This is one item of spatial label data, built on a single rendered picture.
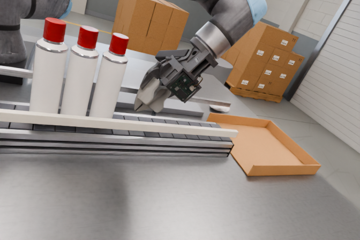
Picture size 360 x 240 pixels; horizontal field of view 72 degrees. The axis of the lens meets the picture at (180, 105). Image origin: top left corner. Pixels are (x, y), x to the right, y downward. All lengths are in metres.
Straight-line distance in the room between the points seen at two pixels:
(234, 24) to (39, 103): 0.41
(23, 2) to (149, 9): 3.01
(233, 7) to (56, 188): 0.48
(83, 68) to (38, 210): 0.25
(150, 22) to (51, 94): 3.35
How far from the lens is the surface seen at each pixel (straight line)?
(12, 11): 0.82
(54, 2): 0.87
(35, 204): 0.49
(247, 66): 3.91
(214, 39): 0.53
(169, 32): 3.91
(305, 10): 5.73
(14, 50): 0.84
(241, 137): 0.89
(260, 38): 3.84
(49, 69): 0.50
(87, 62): 0.50
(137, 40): 3.81
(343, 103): 4.73
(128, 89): 0.60
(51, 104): 0.54
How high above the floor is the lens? 1.21
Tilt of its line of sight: 24 degrees down
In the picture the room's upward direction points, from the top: 22 degrees clockwise
